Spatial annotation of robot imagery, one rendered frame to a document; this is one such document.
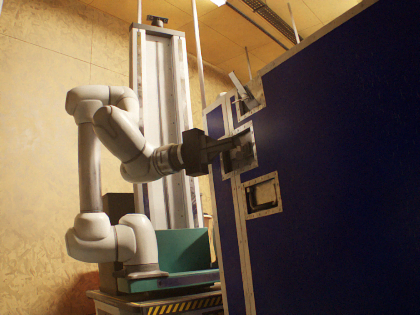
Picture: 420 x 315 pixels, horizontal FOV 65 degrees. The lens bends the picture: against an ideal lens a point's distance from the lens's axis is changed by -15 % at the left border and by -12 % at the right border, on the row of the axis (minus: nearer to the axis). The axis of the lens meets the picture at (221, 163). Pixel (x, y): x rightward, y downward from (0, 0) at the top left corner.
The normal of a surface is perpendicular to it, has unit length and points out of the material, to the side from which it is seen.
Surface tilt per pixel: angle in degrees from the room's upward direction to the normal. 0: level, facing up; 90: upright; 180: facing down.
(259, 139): 90
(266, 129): 90
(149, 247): 90
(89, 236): 94
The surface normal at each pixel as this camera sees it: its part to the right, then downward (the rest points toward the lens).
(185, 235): 0.54, -0.25
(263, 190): -0.84, -0.03
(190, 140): -0.49, -0.15
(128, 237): 0.30, -0.35
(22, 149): 0.80, -0.22
